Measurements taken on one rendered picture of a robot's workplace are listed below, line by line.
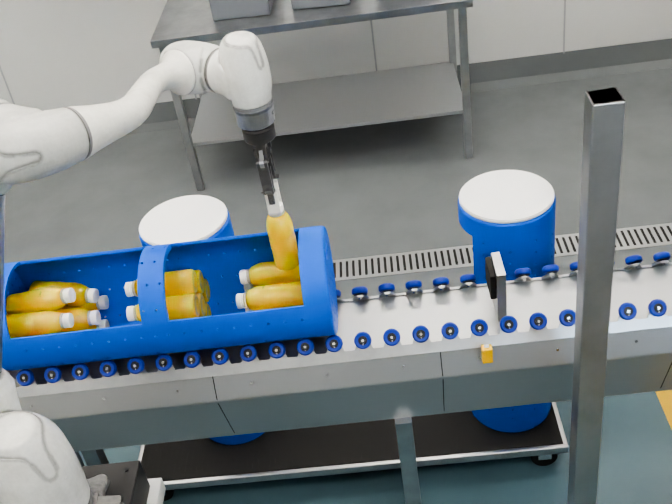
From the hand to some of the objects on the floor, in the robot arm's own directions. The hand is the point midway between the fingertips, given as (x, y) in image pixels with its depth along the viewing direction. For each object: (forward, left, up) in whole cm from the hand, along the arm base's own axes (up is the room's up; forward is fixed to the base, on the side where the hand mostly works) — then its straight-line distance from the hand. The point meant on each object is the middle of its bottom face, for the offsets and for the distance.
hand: (273, 197), depth 209 cm
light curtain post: (-41, -62, -137) cm, 156 cm away
